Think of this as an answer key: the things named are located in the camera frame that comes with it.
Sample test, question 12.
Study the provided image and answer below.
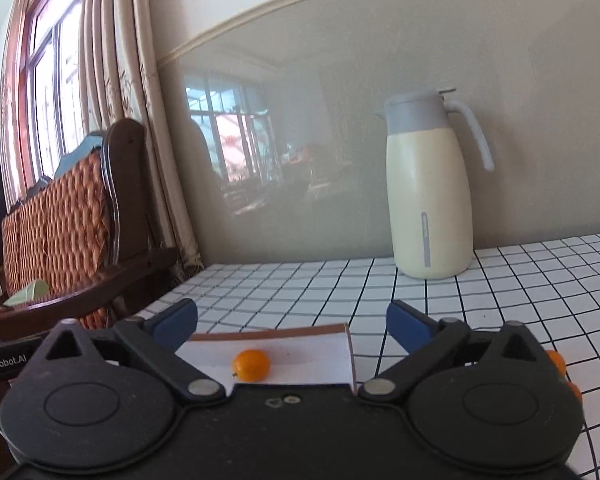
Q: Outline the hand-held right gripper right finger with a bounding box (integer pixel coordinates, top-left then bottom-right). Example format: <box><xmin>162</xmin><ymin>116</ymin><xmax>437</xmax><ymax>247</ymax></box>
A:
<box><xmin>358</xmin><ymin>300</ymin><xmax>563</xmax><ymax>403</ymax></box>

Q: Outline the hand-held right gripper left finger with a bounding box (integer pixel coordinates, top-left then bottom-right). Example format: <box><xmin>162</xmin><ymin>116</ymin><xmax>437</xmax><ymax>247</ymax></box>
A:
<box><xmin>22</xmin><ymin>299</ymin><xmax>227</xmax><ymax>402</ymax></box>

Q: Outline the yellow-orange kumquat with stem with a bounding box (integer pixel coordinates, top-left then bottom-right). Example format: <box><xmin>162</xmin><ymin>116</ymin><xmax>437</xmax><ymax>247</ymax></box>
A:
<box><xmin>232</xmin><ymin>349</ymin><xmax>272</xmax><ymax>383</ymax></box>

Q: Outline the shallow cardboard box white inside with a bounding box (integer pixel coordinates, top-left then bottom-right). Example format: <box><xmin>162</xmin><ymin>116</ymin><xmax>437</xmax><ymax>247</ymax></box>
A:
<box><xmin>174</xmin><ymin>323</ymin><xmax>358</xmax><ymax>397</ymax></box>

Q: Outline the light green cup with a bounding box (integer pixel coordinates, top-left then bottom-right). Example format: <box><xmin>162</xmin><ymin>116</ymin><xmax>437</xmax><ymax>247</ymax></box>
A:
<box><xmin>2</xmin><ymin>280</ymin><xmax>51</xmax><ymax>307</ymax></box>

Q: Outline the cream thermos jug grey lid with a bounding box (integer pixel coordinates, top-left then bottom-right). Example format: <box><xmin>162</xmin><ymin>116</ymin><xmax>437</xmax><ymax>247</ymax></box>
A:
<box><xmin>376</xmin><ymin>89</ymin><xmax>496</xmax><ymax>280</ymax></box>

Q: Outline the white black checked tablecloth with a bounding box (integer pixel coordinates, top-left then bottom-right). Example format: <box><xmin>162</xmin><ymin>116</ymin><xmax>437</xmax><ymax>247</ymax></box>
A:
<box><xmin>135</xmin><ymin>230</ymin><xmax>600</xmax><ymax>480</ymax></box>

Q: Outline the dark wooden woven chair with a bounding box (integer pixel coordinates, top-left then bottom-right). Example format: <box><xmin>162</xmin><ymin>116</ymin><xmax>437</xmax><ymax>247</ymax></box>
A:
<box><xmin>0</xmin><ymin>119</ymin><xmax>179</xmax><ymax>466</ymax></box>

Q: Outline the blue chair cushion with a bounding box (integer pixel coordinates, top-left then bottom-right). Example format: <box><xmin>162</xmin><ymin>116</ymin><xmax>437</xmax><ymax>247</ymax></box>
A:
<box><xmin>54</xmin><ymin>131</ymin><xmax>105</xmax><ymax>180</ymax></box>

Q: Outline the beige patterned curtain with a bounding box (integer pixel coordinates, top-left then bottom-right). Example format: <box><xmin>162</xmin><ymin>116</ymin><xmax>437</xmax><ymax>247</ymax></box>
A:
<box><xmin>77</xmin><ymin>0</ymin><xmax>205</xmax><ymax>276</ymax></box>

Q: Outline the red framed window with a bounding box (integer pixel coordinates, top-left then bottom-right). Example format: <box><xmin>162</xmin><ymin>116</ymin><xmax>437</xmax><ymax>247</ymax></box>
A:
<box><xmin>0</xmin><ymin>0</ymin><xmax>88</xmax><ymax>196</ymax></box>

